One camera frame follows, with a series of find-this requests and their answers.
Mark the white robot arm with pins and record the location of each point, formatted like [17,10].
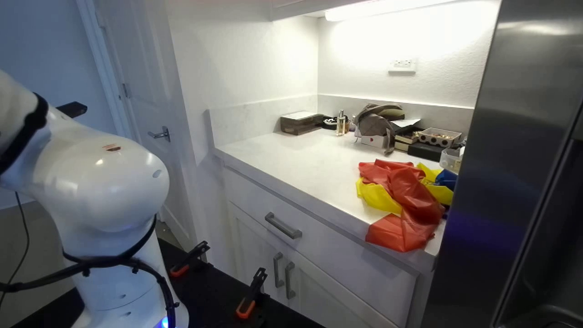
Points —
[102,194]

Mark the dark brown box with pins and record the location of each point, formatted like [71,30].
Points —
[299,123]

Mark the small amber bottle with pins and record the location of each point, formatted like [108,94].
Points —
[341,126]

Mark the yellow plastic bag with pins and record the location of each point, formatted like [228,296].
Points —
[401,187]

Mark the white left cabinet door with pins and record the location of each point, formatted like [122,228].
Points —
[253,252]

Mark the white cabinet door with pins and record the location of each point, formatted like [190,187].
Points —
[324,301]
[253,252]

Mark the red plastic bag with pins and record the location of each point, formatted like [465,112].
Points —
[403,232]

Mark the white right cabinet door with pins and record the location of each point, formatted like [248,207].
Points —
[324,301]

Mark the black orange clamp far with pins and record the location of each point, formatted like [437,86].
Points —
[193,258]

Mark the black orange clamp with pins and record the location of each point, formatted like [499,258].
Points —
[193,258]
[244,309]

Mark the white drawer front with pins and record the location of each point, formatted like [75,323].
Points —
[381,285]

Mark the black orange clamp near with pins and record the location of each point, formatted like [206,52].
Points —
[244,309]

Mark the blue plastic bag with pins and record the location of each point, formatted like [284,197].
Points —
[447,179]

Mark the black perforated robot table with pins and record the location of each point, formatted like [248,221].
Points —
[208,294]

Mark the white interior door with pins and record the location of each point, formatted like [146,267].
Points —
[133,53]

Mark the stainless steel refrigerator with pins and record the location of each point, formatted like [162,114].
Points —
[512,247]

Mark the silver drawer handle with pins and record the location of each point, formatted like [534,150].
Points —
[283,227]

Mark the left cabinet door handle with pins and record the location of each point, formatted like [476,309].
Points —
[277,281]

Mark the cabinet door handle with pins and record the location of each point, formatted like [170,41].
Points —
[288,285]
[277,281]

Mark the right cabinet door handle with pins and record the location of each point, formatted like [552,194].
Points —
[288,285]

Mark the silver door lever handle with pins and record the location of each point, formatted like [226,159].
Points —
[162,134]

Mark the white wall outlet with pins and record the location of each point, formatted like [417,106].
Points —
[403,66]

